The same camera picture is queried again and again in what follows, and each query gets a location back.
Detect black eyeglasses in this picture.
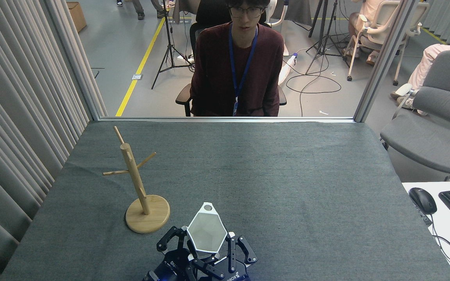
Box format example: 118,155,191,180
229,6,264,19

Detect black office chair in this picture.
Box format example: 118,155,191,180
175,0,288,117

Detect grey table cloth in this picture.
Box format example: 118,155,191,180
0,121,450,281

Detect seated person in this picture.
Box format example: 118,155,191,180
189,0,285,117

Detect cardboard box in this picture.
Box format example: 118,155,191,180
66,2,88,33

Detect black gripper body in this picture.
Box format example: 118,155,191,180
143,249,195,281
209,261,250,281

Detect black camera tripod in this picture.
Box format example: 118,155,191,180
305,0,351,75

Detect white power strip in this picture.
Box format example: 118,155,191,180
278,52,299,87

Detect silver frame crossbar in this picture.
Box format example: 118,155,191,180
98,116,357,124

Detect grey padded chair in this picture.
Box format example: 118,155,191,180
379,50,450,182

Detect black computer mouse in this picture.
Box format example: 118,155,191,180
409,187,438,215

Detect person in white chair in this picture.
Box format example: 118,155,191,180
348,0,386,66

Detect wooden cup rack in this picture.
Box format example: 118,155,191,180
103,126,171,234

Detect blue lanyard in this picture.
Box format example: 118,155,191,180
228,23,259,117

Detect standing person's legs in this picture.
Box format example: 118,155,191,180
115,0,165,20

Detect white office chair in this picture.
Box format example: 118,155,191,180
344,0,431,87

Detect black light stand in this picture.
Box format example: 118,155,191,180
151,0,195,90

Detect person in pink trousers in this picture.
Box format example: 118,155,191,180
390,43,450,116

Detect white hexagonal cup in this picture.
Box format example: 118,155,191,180
186,201,229,254

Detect yellow floor tape line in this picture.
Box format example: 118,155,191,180
115,16,167,117

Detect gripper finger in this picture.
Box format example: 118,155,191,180
187,254,226,281
226,233,258,274
156,225,189,254

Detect black floor cable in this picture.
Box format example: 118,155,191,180
285,46,343,117

